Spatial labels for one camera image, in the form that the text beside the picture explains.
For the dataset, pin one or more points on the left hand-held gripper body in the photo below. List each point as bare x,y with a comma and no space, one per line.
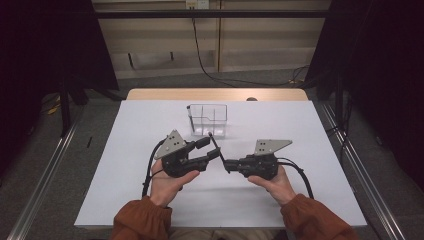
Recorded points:
176,163

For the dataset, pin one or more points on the clear plastic organizer box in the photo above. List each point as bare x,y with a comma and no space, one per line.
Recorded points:
210,120

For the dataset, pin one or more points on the black metal stand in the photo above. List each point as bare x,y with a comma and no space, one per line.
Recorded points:
65,110

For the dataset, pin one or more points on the person's right hand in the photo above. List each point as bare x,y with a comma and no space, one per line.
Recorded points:
280,190

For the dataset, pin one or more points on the white table mat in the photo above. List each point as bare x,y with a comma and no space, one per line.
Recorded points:
226,206

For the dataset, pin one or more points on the dark curtain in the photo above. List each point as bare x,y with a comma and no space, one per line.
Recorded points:
383,66
40,50

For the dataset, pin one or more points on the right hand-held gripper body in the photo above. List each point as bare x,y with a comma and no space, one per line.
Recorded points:
261,165

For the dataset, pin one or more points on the person's left hand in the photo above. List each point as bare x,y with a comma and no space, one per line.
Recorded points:
165,190

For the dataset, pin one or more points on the white wall socket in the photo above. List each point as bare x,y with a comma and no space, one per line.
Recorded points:
197,4

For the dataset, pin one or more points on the aluminium floor rail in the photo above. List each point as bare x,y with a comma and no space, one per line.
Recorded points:
385,218
46,180

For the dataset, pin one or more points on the dark round table grommet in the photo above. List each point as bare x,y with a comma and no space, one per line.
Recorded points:
251,99

